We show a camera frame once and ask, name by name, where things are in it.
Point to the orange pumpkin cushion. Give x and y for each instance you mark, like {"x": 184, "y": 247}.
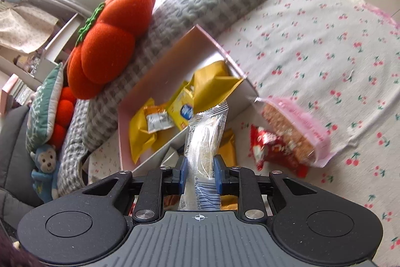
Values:
{"x": 109, "y": 41}

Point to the beige floral fabric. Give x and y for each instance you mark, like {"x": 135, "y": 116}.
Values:
{"x": 25, "y": 29}

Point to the small orange cushion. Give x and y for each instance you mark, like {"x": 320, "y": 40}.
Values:
{"x": 64, "y": 110}

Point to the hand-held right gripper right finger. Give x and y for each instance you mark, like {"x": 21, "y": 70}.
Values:
{"x": 217, "y": 173}

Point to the dark grey cushion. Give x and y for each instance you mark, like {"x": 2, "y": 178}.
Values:
{"x": 15, "y": 145}

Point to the orange-yellow long snack packet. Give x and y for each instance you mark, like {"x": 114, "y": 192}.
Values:
{"x": 228, "y": 145}

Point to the white shelf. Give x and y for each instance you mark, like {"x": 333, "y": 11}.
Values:
{"x": 59, "y": 38}

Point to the blue monkey plush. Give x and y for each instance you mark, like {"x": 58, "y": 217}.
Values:
{"x": 47, "y": 163}

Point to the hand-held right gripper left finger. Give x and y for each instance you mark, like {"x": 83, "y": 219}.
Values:
{"x": 182, "y": 172}

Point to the green snowflake cushion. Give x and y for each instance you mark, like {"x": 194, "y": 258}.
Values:
{"x": 43, "y": 107}

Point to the white cardboard box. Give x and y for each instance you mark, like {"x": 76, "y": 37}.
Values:
{"x": 175, "y": 66}

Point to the clear rice cracker packet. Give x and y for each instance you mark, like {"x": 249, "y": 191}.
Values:
{"x": 206, "y": 135}

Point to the grey checked pillow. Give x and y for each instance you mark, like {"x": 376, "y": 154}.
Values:
{"x": 193, "y": 4}

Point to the red snack packet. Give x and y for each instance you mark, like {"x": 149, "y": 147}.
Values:
{"x": 265, "y": 145}

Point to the pink packet of brown cake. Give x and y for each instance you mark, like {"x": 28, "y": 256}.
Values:
{"x": 290, "y": 126}

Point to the cherry print bed sheet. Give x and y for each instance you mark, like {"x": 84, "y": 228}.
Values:
{"x": 312, "y": 51}

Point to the yellow triangular snack packet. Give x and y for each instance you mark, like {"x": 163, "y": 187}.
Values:
{"x": 212, "y": 88}

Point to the yellow packet with blue label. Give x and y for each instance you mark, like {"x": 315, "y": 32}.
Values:
{"x": 181, "y": 107}

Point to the small white orange packet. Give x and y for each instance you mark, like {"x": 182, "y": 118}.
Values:
{"x": 157, "y": 120}

